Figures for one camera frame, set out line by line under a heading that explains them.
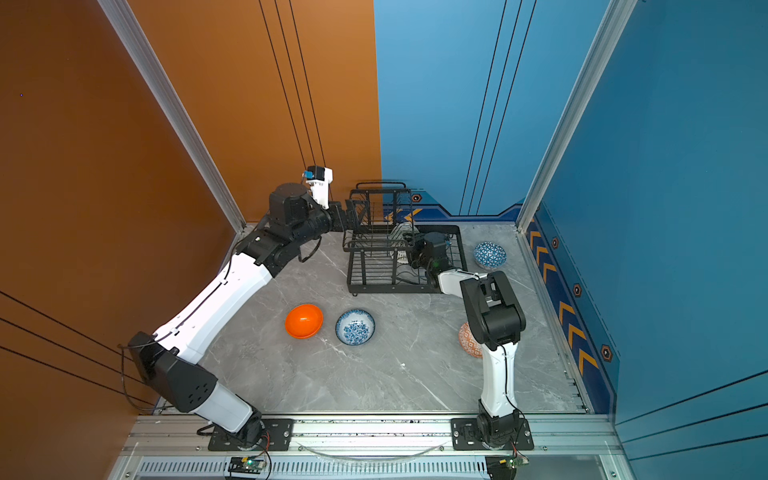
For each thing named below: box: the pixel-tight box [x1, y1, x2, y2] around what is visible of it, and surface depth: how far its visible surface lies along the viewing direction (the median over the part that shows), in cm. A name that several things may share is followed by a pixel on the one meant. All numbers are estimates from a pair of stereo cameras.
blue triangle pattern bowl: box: [474, 241, 507, 270], surface depth 111 cm
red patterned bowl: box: [458, 322, 483, 359], surface depth 88 cm
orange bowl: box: [284, 303, 325, 340], surface depth 91 cm
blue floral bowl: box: [335, 309, 376, 346], surface depth 91 cm
